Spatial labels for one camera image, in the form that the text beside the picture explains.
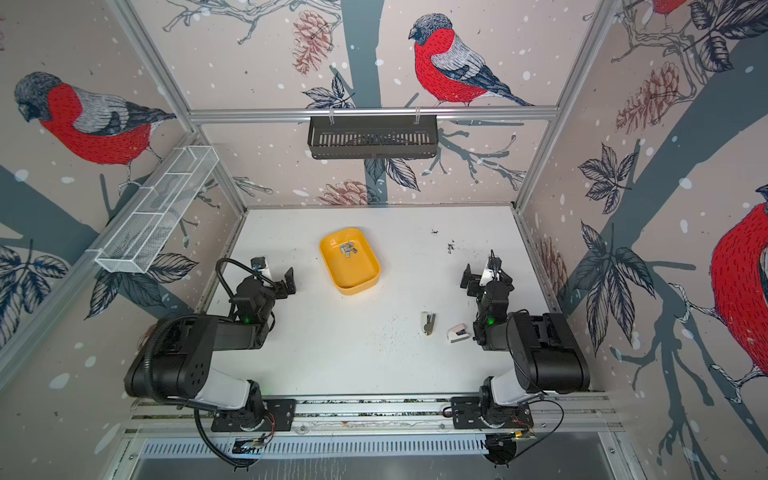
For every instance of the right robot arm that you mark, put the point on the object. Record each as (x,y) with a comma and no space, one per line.
(545,356)

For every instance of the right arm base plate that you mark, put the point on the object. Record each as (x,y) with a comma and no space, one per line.
(474,413)

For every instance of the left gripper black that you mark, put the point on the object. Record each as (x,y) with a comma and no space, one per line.
(289,282)

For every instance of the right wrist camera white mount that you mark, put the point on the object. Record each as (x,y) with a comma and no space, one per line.
(492,270)

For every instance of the aluminium rail front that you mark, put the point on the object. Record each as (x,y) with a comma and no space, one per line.
(337,415)

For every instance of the yellow plastic tray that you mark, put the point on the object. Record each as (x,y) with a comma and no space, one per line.
(350,275)

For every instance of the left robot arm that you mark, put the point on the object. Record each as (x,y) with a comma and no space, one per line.
(175,367)

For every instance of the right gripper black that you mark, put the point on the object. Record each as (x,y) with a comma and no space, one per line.
(474,289)

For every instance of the staple strips pile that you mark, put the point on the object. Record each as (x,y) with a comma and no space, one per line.
(348,249)

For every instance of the metal stapler base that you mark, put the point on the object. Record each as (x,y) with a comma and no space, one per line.
(427,322)

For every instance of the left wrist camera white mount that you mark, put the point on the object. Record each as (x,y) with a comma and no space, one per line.
(260,265)

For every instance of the black hanging wire basket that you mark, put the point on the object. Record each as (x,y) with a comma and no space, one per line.
(373,137)

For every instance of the white pink stapler body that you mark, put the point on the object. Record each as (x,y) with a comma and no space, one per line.
(458,334)

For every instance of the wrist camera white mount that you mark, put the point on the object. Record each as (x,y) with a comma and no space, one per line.
(260,265)
(492,270)

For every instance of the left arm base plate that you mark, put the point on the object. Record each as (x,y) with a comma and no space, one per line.
(270,415)

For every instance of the white wire mesh shelf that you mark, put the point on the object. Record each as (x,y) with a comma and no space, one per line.
(140,238)

